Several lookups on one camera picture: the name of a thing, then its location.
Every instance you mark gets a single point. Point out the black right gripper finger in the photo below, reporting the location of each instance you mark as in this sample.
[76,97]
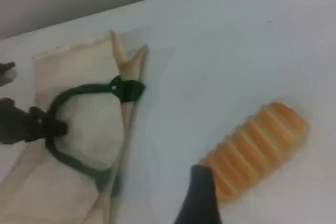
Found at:
[200,203]

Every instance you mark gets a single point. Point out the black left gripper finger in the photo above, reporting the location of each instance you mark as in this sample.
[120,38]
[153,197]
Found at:
[36,124]
[5,73]

